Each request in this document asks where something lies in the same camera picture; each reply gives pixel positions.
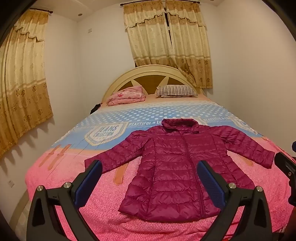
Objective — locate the bed with pink-blue sheet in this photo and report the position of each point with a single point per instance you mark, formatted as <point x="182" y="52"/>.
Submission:
<point x="69" y="185"/>

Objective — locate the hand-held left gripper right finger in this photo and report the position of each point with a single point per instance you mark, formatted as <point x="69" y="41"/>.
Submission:
<point x="211" y="180"/>

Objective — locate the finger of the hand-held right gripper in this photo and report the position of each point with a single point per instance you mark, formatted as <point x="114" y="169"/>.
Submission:
<point x="285" y="164"/>

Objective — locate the folded pink floral blanket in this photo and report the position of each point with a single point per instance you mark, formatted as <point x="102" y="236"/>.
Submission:
<point x="127" y="96"/>

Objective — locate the large beige patterned window curtain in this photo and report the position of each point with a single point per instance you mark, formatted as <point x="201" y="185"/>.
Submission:
<point x="23" y="81"/>

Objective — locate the dark curtain rod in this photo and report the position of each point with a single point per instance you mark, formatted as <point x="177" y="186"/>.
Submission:
<point x="44" y="10"/>
<point x="159" y="2"/>

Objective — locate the cream wooden bed headboard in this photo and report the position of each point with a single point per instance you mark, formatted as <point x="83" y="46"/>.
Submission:
<point x="120" y="81"/>

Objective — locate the magenta quilted down jacket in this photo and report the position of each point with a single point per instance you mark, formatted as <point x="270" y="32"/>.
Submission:
<point x="175" y="162"/>

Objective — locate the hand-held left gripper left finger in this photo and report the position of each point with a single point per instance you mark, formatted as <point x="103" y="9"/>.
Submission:
<point x="89" y="178"/>

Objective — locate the beige patterned curtain panel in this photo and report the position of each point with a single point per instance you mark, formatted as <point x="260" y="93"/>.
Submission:
<point x="148" y="34"/>
<point x="192" y="46"/>

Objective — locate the dark item beside bed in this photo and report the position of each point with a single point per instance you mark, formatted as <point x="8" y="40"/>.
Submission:
<point x="95" y="109"/>

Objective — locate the striped pillow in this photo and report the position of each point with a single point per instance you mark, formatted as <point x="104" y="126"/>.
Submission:
<point x="177" y="90"/>

